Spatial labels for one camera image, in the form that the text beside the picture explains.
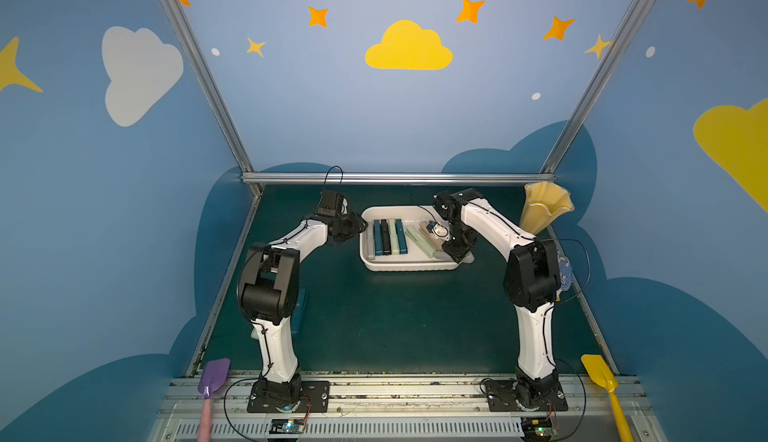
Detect black pliers group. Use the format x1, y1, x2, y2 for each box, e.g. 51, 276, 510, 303
380, 219, 392, 255

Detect white plastic storage box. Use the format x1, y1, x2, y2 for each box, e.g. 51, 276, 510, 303
359, 205, 460, 272

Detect beige pliers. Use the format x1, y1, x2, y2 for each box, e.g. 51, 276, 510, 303
419, 227, 444, 251

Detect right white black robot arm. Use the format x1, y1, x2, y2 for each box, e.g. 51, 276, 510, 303
432, 189, 568, 411

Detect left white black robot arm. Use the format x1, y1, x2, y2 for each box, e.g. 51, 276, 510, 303
236, 189, 368, 412

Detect light green pliers far left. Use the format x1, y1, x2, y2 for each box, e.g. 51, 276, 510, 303
251, 324, 262, 340

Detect yellow ruffled glass vase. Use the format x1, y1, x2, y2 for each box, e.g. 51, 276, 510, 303
519, 181, 574, 235

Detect blue white work glove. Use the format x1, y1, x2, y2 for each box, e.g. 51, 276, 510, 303
558, 252, 574, 292

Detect yellow toy shovel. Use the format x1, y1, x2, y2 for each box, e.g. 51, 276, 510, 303
581, 354, 634, 442

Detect purple toy shovel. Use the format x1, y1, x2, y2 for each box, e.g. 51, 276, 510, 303
197, 358, 231, 442

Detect right green circuit board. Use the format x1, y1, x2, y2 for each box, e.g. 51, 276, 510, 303
521, 418, 558, 442

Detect green circuit board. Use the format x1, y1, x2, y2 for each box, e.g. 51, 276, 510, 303
521, 418, 558, 442
268, 419, 307, 436

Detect left green circuit board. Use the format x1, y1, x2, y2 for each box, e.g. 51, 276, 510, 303
268, 419, 307, 436

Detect aluminium frame rear bar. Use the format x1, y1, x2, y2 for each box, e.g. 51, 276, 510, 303
241, 171, 556, 186

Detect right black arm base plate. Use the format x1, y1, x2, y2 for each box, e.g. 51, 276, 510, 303
481, 379, 569, 412

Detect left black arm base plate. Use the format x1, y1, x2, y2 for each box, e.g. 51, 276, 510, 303
246, 379, 330, 414

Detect aluminium rail base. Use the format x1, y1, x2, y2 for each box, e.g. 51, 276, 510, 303
146, 371, 667, 442

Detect left aluminium frame post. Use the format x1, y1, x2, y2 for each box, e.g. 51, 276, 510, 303
159, 0, 263, 199

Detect aluminium frame post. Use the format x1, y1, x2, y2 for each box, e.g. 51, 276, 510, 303
539, 0, 656, 179
159, 0, 263, 199

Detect right aluminium frame post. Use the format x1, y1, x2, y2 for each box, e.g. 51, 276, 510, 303
539, 0, 656, 179

